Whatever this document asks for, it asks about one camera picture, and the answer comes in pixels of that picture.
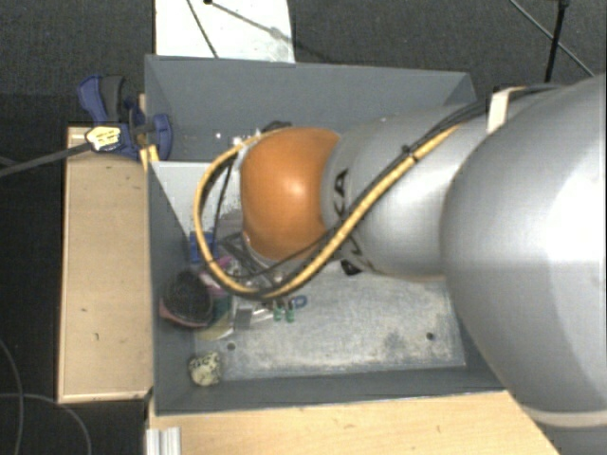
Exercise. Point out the pale wood board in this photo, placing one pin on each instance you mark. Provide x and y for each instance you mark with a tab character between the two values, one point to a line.
104	273

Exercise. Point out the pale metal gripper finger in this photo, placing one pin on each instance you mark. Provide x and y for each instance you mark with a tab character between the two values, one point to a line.
243	315

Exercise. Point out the black and pink hairbrush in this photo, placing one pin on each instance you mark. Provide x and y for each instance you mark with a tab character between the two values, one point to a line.
187	296

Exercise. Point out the grey metal bin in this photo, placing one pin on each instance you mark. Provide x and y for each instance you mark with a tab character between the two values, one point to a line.
360	330

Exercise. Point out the yellow-green cup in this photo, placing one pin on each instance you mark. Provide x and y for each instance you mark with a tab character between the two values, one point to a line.
219	322

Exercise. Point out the blue plastic block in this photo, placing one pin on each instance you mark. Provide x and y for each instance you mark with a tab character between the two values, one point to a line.
195	249

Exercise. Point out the pale spotted lump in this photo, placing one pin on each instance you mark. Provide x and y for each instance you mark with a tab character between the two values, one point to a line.
205	369

